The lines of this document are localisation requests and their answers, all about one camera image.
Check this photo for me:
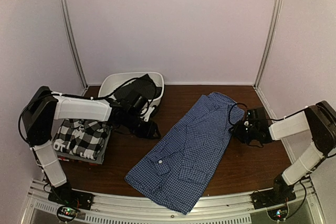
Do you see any white plastic tub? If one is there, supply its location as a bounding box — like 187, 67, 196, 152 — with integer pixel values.
98, 72, 165, 106

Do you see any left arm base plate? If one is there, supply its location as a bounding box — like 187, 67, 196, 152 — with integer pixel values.
48, 189, 93, 210

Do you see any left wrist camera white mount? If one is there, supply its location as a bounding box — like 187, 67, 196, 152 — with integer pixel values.
141, 105, 158, 122

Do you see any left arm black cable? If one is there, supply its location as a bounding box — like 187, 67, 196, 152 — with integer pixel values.
17, 77, 158, 141

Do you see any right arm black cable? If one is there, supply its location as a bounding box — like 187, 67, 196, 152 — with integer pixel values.
227, 102, 265, 148

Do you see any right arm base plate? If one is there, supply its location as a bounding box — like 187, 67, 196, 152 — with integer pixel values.
250, 188, 296, 209

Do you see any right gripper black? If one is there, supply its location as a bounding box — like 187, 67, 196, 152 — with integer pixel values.
230, 120, 258, 144

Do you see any blue checked long sleeve shirt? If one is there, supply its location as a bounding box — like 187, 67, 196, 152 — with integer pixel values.
124, 92, 245, 215

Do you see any right aluminium frame post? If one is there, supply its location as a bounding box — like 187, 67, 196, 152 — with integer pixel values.
254, 0, 283, 89

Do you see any left aluminium frame post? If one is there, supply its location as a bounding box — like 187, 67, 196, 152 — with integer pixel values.
60, 0, 88, 89

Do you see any aluminium frame post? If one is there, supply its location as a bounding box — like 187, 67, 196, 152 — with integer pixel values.
254, 0, 283, 89
60, 0, 88, 89

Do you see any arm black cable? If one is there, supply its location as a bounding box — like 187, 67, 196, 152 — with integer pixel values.
227, 102, 265, 148
17, 77, 158, 141

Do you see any black patterned shirt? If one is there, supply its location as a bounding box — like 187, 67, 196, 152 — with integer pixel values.
113, 73, 162, 100

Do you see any black white plaid folded shirt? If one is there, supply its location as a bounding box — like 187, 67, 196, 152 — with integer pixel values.
53, 119, 112, 160

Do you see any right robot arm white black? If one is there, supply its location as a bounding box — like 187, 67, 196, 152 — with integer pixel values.
228, 100, 335, 204

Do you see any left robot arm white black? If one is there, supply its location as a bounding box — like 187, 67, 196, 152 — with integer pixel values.
18, 86, 161, 205

